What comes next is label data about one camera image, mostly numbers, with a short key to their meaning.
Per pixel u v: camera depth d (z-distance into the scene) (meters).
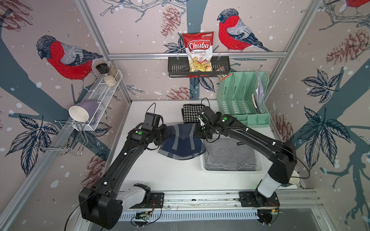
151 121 0.58
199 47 0.81
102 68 0.78
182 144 0.83
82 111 0.61
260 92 0.91
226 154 0.86
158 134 0.63
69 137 0.67
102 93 0.83
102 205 0.37
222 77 0.90
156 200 0.73
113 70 0.86
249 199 0.73
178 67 0.95
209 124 0.61
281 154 0.44
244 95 1.18
